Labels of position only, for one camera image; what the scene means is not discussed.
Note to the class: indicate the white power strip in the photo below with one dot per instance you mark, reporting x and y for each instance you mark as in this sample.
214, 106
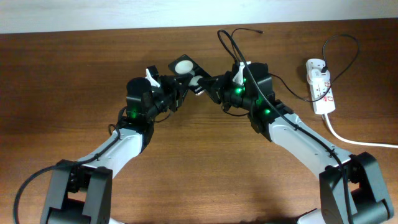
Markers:
321, 93

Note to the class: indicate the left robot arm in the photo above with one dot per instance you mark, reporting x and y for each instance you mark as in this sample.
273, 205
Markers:
81, 191

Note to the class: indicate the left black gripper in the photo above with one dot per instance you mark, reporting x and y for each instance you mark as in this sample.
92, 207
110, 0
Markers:
175, 87

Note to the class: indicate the black smartphone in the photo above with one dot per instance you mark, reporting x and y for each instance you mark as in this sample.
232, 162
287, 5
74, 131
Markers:
184, 65

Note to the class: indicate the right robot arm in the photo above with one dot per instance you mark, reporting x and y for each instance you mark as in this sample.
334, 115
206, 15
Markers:
352, 188

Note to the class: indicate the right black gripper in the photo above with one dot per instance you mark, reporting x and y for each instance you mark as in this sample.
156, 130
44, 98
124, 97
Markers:
216, 93

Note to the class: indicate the white charger adapter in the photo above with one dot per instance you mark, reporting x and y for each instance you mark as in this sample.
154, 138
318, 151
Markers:
315, 76

